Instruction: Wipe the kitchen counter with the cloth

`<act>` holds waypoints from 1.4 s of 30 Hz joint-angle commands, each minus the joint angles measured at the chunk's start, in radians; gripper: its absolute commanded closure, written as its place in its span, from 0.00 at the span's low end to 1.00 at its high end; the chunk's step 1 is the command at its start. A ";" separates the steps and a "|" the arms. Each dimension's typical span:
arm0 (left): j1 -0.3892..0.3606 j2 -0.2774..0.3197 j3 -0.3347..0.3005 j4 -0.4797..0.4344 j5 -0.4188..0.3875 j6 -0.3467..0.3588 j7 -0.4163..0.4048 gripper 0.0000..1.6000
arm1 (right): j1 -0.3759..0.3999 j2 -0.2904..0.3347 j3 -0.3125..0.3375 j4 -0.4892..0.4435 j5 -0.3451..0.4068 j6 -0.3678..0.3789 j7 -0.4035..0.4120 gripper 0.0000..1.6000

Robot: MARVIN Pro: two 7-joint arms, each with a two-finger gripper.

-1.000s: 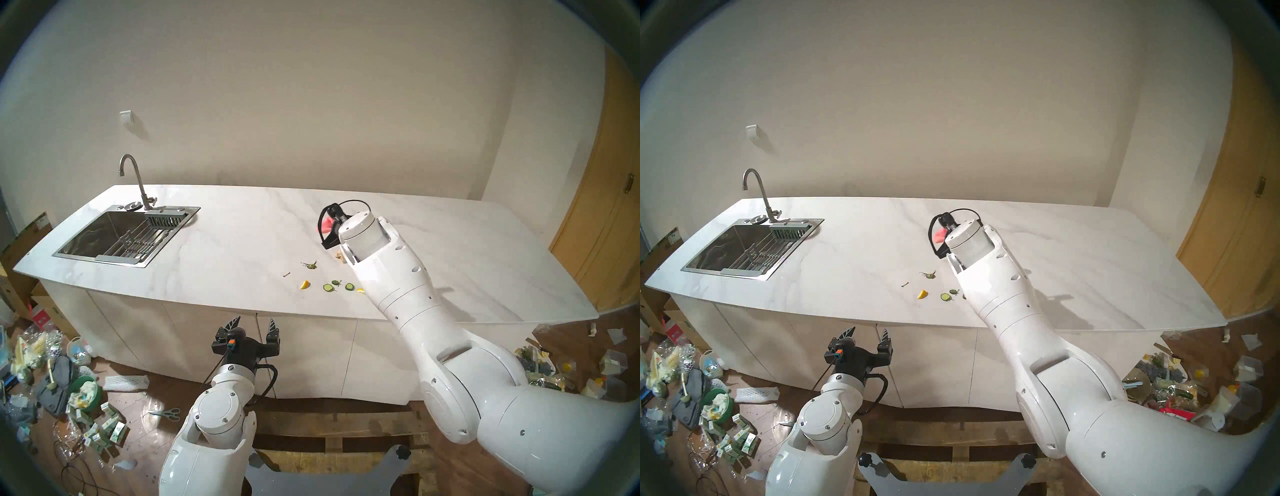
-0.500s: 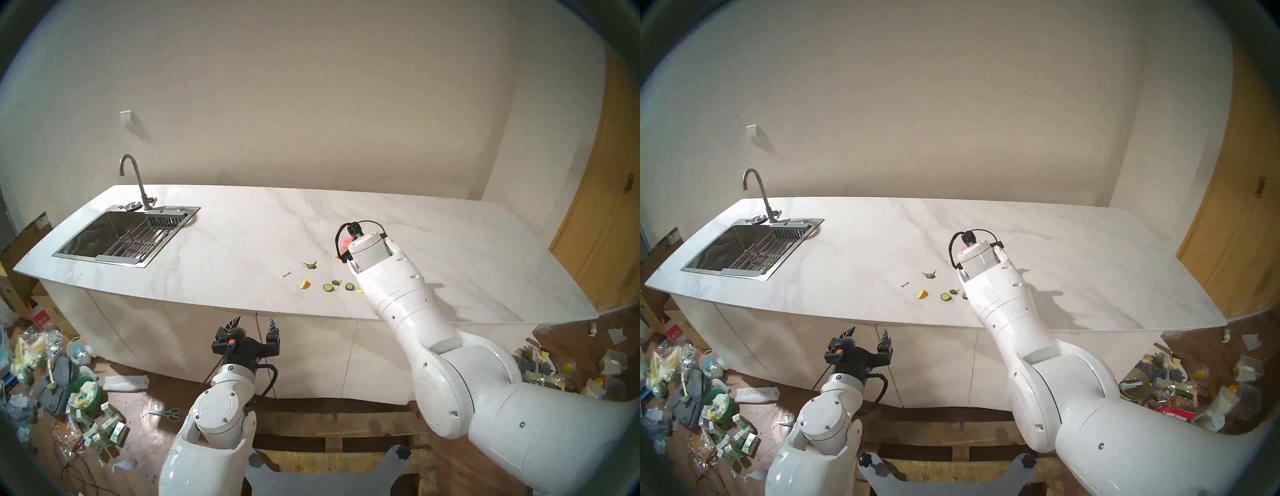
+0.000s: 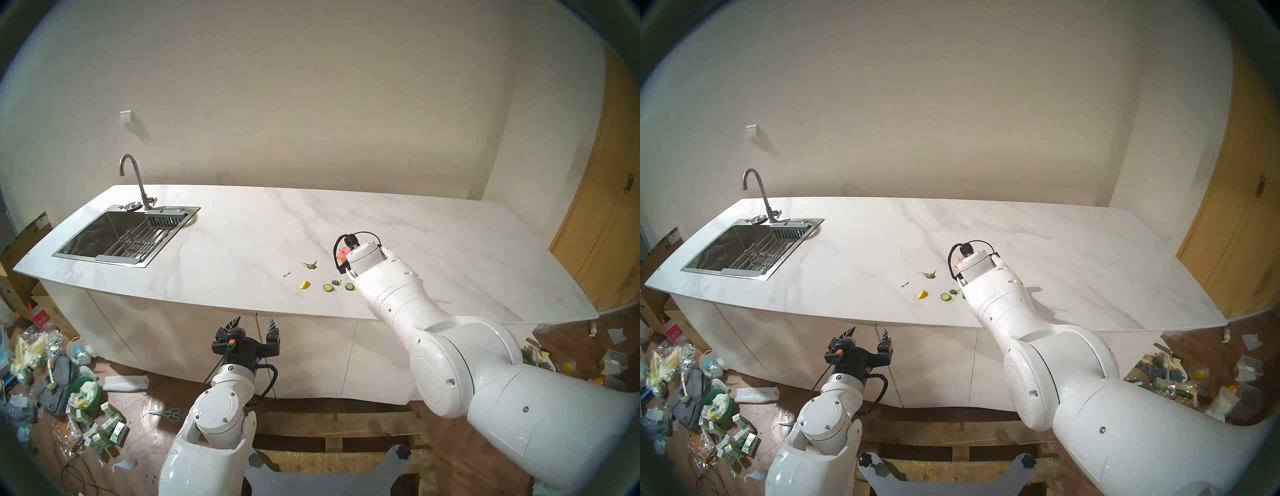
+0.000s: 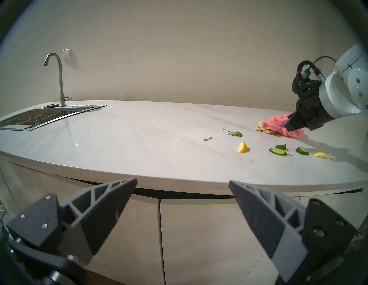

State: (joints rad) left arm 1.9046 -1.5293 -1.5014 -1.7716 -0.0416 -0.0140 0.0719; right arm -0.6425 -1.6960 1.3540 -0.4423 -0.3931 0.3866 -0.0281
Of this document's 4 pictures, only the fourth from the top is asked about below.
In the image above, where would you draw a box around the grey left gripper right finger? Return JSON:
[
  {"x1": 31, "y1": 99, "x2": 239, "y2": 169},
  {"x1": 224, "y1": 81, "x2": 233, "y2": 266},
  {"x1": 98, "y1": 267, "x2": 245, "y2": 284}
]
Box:
[{"x1": 229, "y1": 180, "x2": 357, "y2": 285}]

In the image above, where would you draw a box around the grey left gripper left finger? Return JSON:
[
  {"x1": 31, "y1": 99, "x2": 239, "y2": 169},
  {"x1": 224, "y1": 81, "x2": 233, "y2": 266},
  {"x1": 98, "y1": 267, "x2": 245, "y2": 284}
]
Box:
[{"x1": 6, "y1": 178, "x2": 138, "y2": 263}]

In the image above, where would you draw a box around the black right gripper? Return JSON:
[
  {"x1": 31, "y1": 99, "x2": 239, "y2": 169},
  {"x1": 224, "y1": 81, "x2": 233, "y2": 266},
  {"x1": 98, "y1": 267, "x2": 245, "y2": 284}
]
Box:
[{"x1": 283, "y1": 86, "x2": 335, "y2": 132}]

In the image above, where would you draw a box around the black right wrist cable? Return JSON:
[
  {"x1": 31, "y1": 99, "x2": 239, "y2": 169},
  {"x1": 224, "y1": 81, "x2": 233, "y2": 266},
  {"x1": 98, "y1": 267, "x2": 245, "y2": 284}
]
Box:
[{"x1": 292, "y1": 56, "x2": 337, "y2": 99}]

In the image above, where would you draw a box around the pink cleaning cloth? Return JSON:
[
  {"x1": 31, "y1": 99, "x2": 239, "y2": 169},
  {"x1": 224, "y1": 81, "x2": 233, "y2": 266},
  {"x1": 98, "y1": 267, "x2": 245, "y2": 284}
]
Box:
[{"x1": 262, "y1": 114, "x2": 304, "y2": 139}]

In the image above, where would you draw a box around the white kitchen cabinet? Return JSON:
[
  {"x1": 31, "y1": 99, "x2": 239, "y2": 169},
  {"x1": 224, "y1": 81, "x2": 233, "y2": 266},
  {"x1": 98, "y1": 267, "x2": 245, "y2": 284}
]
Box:
[{"x1": 0, "y1": 159, "x2": 368, "y2": 285}]

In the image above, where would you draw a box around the stainless steel sink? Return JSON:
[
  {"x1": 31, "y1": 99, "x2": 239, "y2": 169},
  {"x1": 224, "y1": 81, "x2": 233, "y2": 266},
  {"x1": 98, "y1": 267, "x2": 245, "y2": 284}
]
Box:
[{"x1": 0, "y1": 104, "x2": 107, "y2": 132}]

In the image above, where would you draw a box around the crumpled beige paper napkin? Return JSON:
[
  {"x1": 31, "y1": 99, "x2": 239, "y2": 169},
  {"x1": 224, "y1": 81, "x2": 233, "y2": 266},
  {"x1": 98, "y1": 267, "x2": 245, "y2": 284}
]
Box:
[{"x1": 256, "y1": 120, "x2": 275, "y2": 136}]

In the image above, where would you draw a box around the steel gooseneck faucet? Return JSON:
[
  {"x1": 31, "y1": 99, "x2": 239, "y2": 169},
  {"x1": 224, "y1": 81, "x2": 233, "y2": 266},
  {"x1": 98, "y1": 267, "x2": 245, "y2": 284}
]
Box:
[{"x1": 43, "y1": 52, "x2": 72, "y2": 107}]

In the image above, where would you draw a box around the grey slotted sink caddy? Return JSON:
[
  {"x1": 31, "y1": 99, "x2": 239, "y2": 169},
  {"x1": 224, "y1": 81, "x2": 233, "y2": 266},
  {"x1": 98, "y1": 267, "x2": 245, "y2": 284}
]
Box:
[{"x1": 59, "y1": 105, "x2": 93, "y2": 115}]

